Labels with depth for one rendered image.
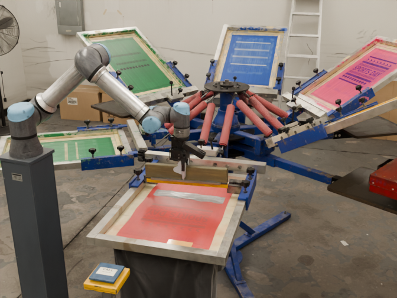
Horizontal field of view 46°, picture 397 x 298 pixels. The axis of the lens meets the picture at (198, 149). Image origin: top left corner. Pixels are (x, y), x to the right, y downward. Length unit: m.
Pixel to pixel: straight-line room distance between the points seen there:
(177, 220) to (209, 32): 4.55
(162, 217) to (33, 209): 0.62
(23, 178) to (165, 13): 4.60
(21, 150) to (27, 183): 0.16
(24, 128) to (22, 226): 0.50
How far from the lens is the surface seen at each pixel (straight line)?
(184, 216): 2.17
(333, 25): 6.25
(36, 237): 2.43
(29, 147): 2.27
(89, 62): 2.05
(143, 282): 2.14
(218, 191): 2.39
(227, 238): 1.94
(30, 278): 2.60
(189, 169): 2.21
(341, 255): 3.79
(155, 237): 2.01
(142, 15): 6.69
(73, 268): 3.59
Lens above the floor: 2.01
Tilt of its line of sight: 21 degrees down
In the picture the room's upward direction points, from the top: straight up
